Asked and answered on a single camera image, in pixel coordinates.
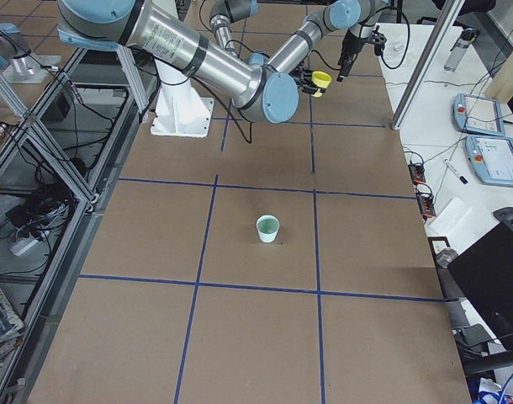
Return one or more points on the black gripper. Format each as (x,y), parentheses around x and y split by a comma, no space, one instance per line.
(349,45)
(304,79)

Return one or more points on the yellow paper cup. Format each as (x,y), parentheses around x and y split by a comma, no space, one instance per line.
(321,81)

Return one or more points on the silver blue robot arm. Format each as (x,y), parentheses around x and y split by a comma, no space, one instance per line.
(260,92)
(289,58)

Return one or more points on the green paper cup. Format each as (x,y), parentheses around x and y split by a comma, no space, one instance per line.
(267,228)

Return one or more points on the clear water bottle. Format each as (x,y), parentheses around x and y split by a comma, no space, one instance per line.
(459,48)

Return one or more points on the orange black power strip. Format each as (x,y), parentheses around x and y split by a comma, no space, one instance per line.
(417,173)

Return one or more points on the upper teach pendant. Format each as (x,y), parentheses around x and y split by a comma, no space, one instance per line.
(478,115)

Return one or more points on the teach pendant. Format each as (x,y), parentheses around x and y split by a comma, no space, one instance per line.
(491,159)
(478,115)

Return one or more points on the black marker pen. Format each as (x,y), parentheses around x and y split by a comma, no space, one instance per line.
(455,171)

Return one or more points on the lower teach pendant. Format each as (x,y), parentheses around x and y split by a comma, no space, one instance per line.
(491,159)

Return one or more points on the white paper pad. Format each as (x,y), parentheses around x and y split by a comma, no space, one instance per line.
(450,217)

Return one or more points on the black monitor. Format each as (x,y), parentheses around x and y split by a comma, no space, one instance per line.
(484,273)

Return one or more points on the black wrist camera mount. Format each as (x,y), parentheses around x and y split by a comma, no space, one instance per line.
(378,41)

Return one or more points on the aluminium frame post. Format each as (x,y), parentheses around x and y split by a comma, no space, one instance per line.
(450,11)

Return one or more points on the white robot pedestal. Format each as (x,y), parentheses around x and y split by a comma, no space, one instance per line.
(180,110)

